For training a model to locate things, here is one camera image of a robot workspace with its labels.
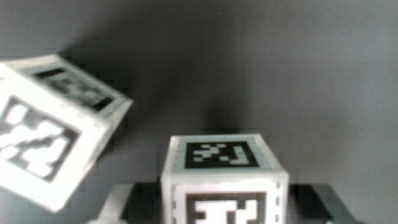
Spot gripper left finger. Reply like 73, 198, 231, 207
87, 184, 133, 224

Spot white tagged cube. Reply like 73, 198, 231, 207
0, 55, 133, 211
162, 134, 290, 224

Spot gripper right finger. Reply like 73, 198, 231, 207
313, 184, 368, 224

